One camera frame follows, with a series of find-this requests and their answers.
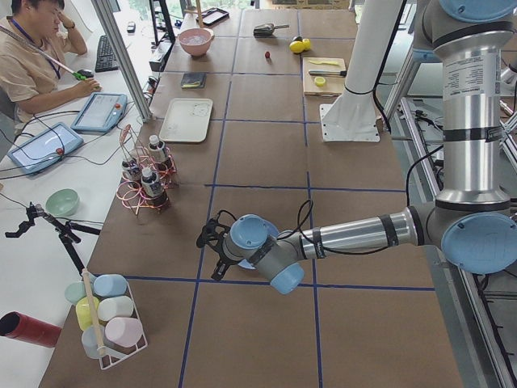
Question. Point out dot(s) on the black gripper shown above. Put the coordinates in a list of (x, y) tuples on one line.
[(222, 265)]

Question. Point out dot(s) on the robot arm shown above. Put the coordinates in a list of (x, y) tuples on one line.
[(469, 219)]

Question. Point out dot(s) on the dark tea bottle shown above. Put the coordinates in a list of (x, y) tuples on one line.
[(154, 190), (132, 172), (157, 149)]

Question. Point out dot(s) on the pastel blue cup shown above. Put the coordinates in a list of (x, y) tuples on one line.
[(110, 285)]

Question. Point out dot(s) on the pastel pink cup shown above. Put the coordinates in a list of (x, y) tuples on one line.
[(124, 331)]

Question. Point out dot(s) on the white cup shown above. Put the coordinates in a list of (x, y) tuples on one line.
[(109, 308)]

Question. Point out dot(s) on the pastel yellow cup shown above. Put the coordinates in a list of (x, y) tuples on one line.
[(82, 309)]

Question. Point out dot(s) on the cream bear tray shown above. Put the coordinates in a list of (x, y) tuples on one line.
[(186, 120)]

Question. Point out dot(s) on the mint green bowl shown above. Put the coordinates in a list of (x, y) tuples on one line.
[(63, 203)]

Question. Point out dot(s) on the grey folded cloth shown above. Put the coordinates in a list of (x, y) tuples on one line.
[(194, 80)]

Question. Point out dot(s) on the blue teach pendant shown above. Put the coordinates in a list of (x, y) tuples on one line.
[(101, 112), (45, 149)]

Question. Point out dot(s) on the wooden cutting board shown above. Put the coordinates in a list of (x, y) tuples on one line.
[(334, 85)]

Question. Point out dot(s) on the lemon half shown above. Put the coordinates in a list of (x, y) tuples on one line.
[(319, 81)]

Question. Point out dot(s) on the red cylinder tube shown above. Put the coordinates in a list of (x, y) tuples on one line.
[(18, 326)]

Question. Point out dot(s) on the pink bowl with ice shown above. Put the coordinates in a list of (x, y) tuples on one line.
[(196, 41)]

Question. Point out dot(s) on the yellow plastic knife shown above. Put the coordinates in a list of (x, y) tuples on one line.
[(334, 63)]

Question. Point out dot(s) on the yellow lemon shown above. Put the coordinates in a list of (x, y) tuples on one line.
[(297, 46), (307, 44)]

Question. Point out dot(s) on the black keyboard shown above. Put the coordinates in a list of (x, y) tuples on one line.
[(105, 56)]

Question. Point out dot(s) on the steel scoop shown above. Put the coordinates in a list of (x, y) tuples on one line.
[(268, 29)]

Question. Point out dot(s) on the seated person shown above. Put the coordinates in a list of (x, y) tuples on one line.
[(31, 67)]

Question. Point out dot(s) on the white wire cup rack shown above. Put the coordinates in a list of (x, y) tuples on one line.
[(94, 341)]

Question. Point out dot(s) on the copper wire bottle rack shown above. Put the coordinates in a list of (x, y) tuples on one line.
[(134, 198)]

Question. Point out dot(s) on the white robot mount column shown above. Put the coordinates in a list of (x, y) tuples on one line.
[(352, 116)]

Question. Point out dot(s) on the steel handled knife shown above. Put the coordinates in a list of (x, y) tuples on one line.
[(329, 73)]

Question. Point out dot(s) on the aluminium frame post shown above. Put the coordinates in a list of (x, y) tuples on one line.
[(110, 27)]

